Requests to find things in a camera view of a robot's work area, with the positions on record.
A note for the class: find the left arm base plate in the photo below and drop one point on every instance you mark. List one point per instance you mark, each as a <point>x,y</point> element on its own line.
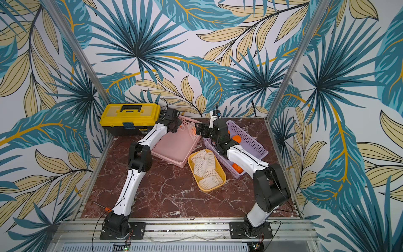
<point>125,231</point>

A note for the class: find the yellow black toolbox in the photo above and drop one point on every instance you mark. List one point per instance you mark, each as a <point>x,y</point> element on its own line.
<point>130,119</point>

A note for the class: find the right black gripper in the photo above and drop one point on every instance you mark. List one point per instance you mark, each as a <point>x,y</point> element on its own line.
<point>206,129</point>

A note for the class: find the left aluminium corner post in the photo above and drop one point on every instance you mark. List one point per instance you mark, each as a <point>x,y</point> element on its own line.
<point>62,24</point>

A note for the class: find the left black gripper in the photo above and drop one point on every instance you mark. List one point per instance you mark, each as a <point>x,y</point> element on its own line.
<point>179,122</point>

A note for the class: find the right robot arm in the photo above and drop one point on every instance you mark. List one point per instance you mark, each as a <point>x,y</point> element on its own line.
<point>270,185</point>

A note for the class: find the orange handled screwdriver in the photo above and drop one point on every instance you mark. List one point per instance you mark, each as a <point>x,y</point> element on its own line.
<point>106,209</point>

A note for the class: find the yellow plastic tub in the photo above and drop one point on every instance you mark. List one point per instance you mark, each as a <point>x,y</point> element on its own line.
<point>218,172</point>

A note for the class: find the white foam net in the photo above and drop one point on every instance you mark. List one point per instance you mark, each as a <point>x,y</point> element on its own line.
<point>210,161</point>
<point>199,155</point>
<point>200,167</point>
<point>209,183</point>

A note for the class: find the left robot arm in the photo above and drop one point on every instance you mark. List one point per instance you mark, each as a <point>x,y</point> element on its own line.
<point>116,222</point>

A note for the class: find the pink perforated basket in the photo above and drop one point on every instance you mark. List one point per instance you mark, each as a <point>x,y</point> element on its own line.
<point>175,148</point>

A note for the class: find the aluminium front rail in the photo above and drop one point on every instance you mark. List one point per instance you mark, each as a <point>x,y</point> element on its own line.
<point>188,235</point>

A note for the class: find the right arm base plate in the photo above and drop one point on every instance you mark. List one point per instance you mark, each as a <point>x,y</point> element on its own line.
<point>243,230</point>

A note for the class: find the purple perforated basket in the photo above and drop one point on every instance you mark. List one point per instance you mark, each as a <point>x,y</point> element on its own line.
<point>248,143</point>

